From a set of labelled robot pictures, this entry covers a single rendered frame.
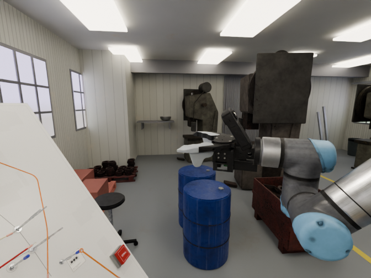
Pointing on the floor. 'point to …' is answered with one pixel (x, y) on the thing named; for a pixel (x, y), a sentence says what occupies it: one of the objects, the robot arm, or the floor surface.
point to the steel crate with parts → (274, 213)
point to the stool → (111, 200)
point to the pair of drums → (203, 217)
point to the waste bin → (352, 146)
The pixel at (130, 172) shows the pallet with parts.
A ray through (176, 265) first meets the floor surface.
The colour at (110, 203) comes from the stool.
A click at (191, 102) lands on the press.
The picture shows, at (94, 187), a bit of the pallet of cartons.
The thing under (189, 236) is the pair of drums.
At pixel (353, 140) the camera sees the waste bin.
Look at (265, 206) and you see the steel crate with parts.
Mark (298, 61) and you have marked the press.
